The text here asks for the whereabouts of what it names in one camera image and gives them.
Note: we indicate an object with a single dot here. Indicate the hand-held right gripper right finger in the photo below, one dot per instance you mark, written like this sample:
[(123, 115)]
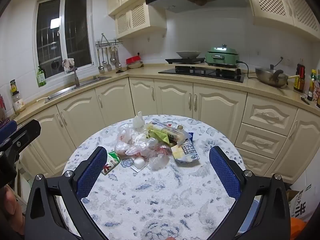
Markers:
[(225, 172)]

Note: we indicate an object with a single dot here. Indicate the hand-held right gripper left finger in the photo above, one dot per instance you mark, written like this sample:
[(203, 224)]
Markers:
[(92, 172)]

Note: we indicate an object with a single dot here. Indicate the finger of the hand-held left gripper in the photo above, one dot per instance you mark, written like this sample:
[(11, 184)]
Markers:
[(7, 128), (25, 133)]

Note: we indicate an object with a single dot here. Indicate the white printed food packet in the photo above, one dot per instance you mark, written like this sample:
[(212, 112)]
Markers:
[(186, 153)]

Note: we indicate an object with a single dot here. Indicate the light blue plastic bin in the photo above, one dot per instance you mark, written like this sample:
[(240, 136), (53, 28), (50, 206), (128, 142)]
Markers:
[(251, 215)]

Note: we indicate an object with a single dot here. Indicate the person's left hand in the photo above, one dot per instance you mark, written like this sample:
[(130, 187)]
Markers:
[(10, 201)]

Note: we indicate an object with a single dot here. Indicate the green red white packet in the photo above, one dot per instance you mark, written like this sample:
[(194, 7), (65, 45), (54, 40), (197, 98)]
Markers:
[(111, 163)]

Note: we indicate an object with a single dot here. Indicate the glass jar with yellow label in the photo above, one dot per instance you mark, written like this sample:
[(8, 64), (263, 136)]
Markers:
[(18, 100)]

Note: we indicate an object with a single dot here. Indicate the crumpled clear plastic bag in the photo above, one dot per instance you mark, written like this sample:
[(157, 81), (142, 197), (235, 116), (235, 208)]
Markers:
[(125, 140), (147, 148)]

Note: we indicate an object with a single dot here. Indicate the small white sachet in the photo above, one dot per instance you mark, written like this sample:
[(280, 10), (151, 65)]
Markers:
[(138, 164)]

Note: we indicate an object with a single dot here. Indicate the green dish soap bottle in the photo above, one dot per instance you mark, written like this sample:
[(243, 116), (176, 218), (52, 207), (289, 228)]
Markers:
[(41, 78)]

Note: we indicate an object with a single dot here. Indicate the small clear plastic wrap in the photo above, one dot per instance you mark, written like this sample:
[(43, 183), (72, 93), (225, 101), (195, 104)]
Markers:
[(157, 162)]

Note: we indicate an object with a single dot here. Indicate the steel kitchen sink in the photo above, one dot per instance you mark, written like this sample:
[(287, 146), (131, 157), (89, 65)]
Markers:
[(75, 88)]

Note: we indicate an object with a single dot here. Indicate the cream lower kitchen cabinets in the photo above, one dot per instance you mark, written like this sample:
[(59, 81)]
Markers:
[(217, 105)]

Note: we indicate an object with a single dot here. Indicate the knotted white plastic bag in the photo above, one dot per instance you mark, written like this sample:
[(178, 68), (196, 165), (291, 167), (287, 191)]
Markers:
[(138, 122)]

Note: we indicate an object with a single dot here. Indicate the round table, floral cloth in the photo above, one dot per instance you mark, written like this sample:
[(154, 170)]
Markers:
[(155, 200)]

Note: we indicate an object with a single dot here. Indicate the clear plastic food tray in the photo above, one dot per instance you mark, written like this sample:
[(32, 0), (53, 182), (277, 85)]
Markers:
[(166, 130)]

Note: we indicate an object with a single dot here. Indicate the yellow green wrapper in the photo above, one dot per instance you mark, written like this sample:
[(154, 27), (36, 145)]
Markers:
[(158, 136)]

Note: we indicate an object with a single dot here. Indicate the steel kitchen faucet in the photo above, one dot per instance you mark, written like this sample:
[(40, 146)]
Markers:
[(75, 76)]

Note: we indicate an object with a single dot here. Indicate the printed cardboard box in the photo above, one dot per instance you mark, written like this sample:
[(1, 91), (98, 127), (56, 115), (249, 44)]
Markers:
[(300, 205)]

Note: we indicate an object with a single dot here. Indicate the orange plastic bag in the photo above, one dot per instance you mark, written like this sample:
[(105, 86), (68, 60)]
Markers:
[(298, 230)]

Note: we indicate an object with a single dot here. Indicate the black glass gas hob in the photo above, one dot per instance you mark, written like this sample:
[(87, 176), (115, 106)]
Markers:
[(200, 74)]

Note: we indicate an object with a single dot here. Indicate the steel ladle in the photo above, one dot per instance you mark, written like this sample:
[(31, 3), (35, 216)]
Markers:
[(118, 63), (100, 66)]

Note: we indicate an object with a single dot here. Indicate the steel spatula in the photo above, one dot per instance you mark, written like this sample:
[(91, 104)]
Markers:
[(109, 66)]

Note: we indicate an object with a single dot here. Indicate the small black clip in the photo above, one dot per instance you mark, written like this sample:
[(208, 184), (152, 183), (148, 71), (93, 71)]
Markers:
[(305, 100)]

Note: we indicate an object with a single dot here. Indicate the beige kitchen countertop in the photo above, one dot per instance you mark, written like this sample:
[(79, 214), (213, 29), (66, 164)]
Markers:
[(140, 73)]

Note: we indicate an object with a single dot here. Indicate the beige bowl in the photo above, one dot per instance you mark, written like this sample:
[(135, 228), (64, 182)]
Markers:
[(135, 66)]

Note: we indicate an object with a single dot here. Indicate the dark kitchen window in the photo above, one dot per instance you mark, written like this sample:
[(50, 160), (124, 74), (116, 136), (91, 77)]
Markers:
[(75, 30)]

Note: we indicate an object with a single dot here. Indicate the green electric hot pot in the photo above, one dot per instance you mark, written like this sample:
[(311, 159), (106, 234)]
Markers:
[(222, 56)]

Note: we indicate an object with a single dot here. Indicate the steel slotted spoon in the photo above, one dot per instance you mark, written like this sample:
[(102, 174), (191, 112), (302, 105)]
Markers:
[(113, 57)]

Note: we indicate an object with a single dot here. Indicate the black induction cooker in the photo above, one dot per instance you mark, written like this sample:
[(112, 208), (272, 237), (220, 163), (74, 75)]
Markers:
[(185, 60)]

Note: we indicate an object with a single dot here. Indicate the red plastic container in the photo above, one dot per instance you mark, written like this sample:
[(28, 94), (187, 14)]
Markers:
[(133, 59)]

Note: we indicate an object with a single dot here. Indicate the yellow cap sauce bottle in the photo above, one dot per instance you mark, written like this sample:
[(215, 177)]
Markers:
[(312, 87)]

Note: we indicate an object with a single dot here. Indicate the pink label sauce bottle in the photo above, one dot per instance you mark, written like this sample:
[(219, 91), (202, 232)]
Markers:
[(318, 92)]

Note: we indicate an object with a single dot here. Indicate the grey shallow pan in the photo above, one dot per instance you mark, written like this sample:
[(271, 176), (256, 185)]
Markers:
[(188, 54)]

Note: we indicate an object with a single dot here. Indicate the wall utensil rack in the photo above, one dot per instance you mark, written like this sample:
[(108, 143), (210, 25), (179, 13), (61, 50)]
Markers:
[(108, 42)]

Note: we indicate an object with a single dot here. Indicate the cream lattice wall cabinet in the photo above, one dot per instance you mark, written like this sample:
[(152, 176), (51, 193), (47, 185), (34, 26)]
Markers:
[(140, 20)]

